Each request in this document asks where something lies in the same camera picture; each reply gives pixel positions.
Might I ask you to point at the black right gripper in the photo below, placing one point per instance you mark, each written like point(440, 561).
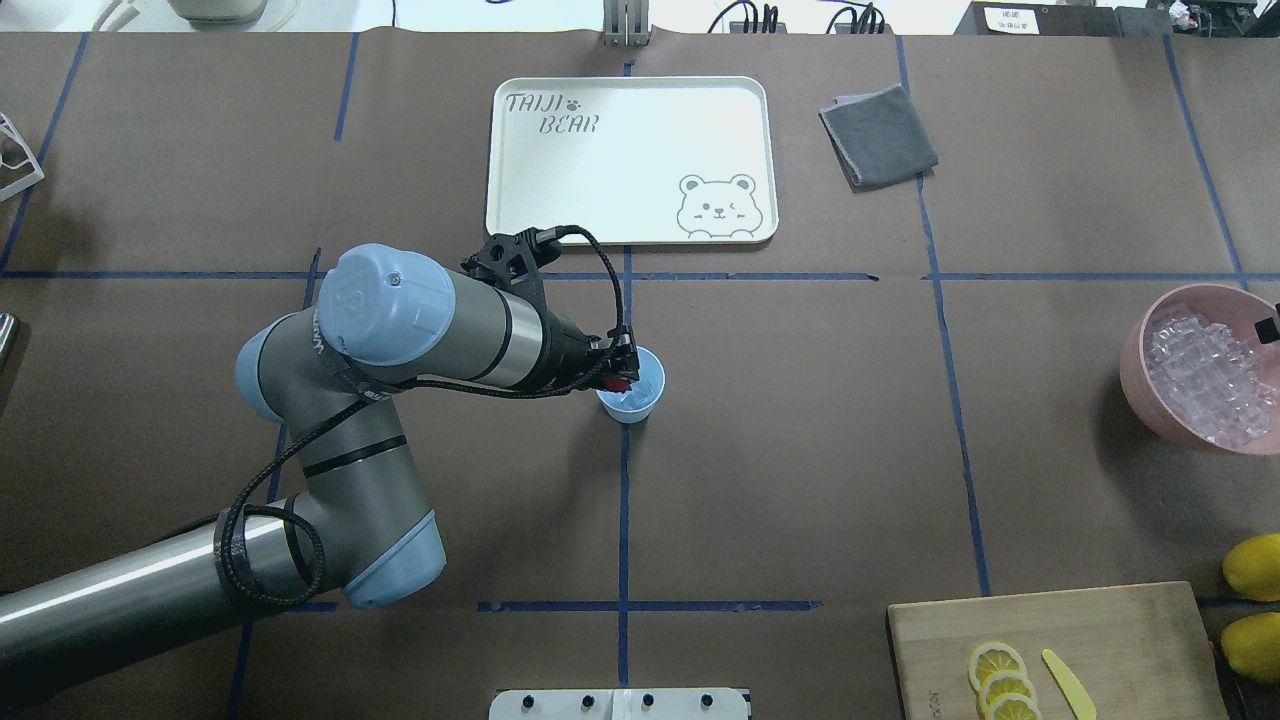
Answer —
point(1271, 328)

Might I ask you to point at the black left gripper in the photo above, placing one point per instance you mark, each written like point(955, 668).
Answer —
point(572, 355)

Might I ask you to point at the light blue plastic cup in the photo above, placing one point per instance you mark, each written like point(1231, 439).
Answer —
point(638, 402)

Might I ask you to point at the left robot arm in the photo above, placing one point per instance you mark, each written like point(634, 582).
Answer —
point(385, 320)

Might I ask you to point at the clear ice cubes pile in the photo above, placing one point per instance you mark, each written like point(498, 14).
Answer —
point(1212, 380)

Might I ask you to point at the pink bowl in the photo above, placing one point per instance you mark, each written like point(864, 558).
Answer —
point(1239, 310)

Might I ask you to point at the white bear serving tray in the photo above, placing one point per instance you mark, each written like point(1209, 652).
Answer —
point(669, 160)

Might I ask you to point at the yellow lemon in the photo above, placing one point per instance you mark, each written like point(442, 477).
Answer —
point(1251, 647)
point(1251, 568)

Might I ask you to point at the wooden cutting board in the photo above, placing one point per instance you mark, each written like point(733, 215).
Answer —
point(1140, 651)

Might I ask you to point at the grey folded cloth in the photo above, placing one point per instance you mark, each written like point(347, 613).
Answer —
point(879, 138)

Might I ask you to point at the yellow plastic knife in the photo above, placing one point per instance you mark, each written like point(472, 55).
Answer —
point(1070, 686)

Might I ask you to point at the lemon slices stack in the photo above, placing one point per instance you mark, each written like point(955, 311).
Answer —
point(999, 679)

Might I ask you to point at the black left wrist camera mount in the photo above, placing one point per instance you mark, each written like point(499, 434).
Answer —
point(512, 263)

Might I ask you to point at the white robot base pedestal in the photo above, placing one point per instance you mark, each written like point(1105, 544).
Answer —
point(622, 703)

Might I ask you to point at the white wire cup rack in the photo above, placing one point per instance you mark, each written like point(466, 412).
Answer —
point(20, 168)

